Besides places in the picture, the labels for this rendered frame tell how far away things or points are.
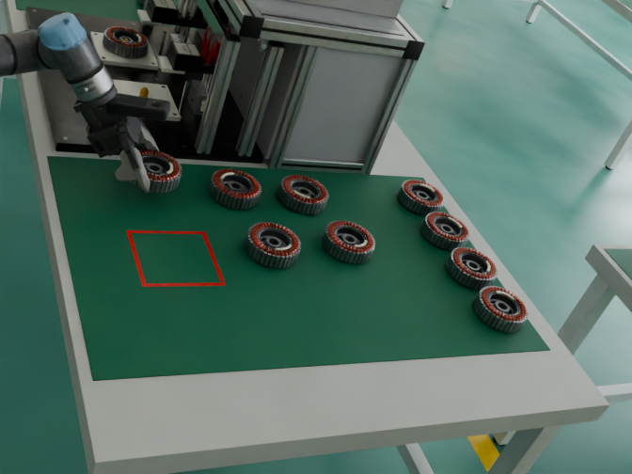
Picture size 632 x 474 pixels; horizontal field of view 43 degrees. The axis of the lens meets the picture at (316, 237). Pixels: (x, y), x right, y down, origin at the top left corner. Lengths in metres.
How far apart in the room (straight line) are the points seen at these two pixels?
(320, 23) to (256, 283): 0.58
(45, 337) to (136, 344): 1.05
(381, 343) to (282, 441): 0.33
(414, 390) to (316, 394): 0.20
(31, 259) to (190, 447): 1.49
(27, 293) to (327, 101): 1.13
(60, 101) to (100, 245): 0.48
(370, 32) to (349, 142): 0.29
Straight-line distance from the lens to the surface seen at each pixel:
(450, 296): 1.76
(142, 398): 1.32
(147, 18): 2.15
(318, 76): 1.84
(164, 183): 1.65
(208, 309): 1.48
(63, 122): 1.86
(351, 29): 1.81
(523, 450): 1.82
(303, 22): 1.76
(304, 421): 1.36
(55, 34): 1.55
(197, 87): 2.01
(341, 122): 1.93
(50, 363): 2.36
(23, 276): 2.60
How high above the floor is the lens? 1.73
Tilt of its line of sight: 34 degrees down
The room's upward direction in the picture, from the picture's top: 22 degrees clockwise
